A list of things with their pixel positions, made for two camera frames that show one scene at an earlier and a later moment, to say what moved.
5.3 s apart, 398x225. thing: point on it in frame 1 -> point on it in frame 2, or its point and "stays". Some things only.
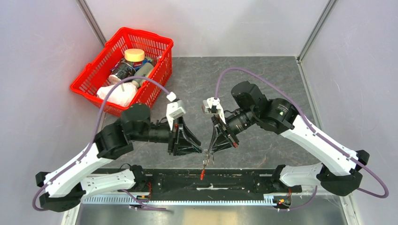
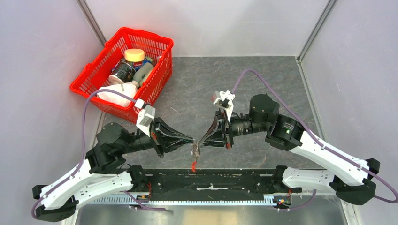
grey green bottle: x=144 y=70 stays
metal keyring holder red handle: x=205 y=162 -> x=195 y=152
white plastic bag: x=121 y=94 stays
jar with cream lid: x=135 y=57 stays
